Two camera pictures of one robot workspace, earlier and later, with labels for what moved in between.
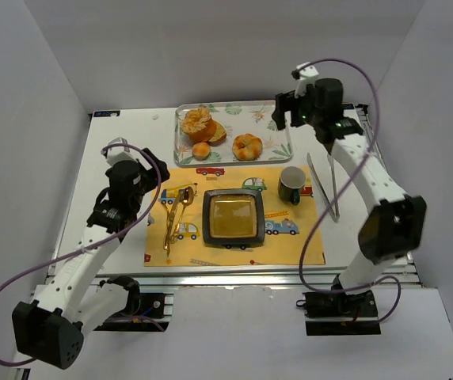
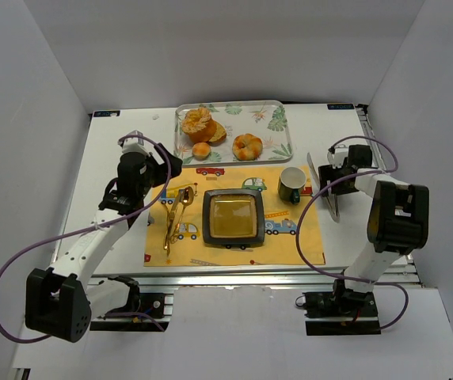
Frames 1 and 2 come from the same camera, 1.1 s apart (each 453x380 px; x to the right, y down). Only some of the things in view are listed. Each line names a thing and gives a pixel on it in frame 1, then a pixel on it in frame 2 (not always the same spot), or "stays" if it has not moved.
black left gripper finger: x=163 y=168 → x=175 y=163
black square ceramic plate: x=234 y=217 stays
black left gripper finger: x=152 y=156 → x=166 y=152
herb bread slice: x=218 y=136 stays
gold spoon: x=187 y=199 stays
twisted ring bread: x=247 y=147 stays
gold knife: x=176 y=207 stays
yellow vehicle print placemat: x=175 y=229 stays
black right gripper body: x=283 y=108 → x=328 y=179
